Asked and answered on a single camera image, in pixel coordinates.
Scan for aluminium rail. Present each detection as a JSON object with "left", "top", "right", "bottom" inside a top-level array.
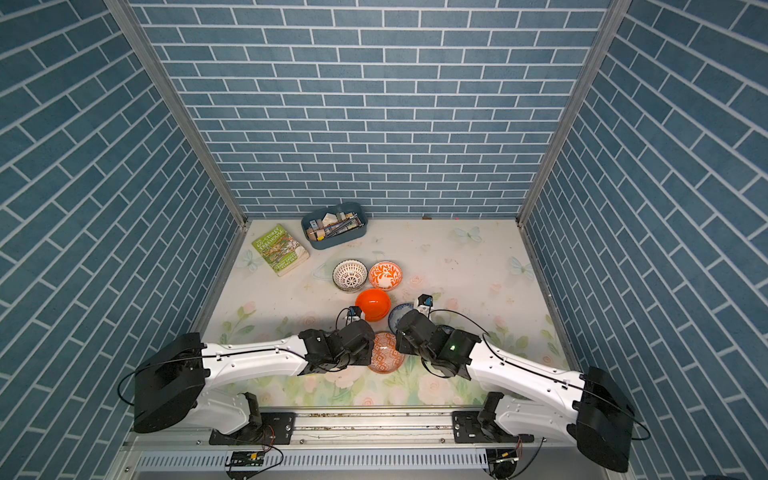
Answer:
[{"left": 122, "top": 405, "right": 619, "bottom": 452}]

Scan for right circuit board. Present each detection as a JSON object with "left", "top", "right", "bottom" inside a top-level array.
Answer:
[{"left": 485, "top": 448, "right": 519, "bottom": 480}]

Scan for orange white floral bowl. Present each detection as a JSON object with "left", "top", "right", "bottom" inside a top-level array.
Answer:
[{"left": 368, "top": 261, "right": 403, "bottom": 291}]

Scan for items in bin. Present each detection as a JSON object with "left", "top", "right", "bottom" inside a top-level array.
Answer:
[{"left": 305, "top": 213, "right": 363, "bottom": 241}]

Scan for teal plastic bin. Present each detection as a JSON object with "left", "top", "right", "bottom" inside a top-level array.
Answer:
[{"left": 301, "top": 202, "right": 368, "bottom": 250}]

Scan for plain orange bowl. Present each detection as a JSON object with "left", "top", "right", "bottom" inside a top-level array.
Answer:
[{"left": 355, "top": 288, "right": 391, "bottom": 323}]

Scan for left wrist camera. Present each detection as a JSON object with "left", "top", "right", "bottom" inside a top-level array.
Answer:
[{"left": 345, "top": 305, "right": 363, "bottom": 325}]

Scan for white vent strip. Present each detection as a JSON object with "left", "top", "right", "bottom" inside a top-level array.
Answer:
[{"left": 135, "top": 449, "right": 488, "bottom": 473}]

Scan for blue floral bowl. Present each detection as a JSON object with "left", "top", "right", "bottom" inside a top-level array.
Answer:
[{"left": 388, "top": 303, "right": 414, "bottom": 335}]

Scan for orange geometric pattern bowl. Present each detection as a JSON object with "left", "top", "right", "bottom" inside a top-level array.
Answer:
[{"left": 368, "top": 332, "right": 405, "bottom": 374}]

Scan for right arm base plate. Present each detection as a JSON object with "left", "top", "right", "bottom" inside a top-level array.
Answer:
[{"left": 451, "top": 410, "right": 535, "bottom": 444}]

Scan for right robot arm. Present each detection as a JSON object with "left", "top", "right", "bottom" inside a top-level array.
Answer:
[{"left": 397, "top": 309, "right": 640, "bottom": 473}]

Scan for green paperback book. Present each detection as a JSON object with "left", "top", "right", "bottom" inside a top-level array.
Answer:
[{"left": 251, "top": 224, "right": 310, "bottom": 277}]

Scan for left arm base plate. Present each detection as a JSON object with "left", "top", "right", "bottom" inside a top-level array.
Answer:
[{"left": 209, "top": 412, "right": 296, "bottom": 446}]

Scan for left circuit board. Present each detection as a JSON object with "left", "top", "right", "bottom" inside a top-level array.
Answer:
[{"left": 225, "top": 451, "right": 266, "bottom": 470}]

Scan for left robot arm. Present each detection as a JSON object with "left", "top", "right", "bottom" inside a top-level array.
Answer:
[{"left": 131, "top": 320, "right": 375, "bottom": 445}]

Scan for circuit board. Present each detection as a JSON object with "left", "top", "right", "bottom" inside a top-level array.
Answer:
[
  {"left": 225, "top": 451, "right": 266, "bottom": 470},
  {"left": 485, "top": 448, "right": 519, "bottom": 480}
]

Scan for brown lattice bowl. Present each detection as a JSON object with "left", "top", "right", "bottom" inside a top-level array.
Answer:
[{"left": 332, "top": 259, "right": 368, "bottom": 292}]

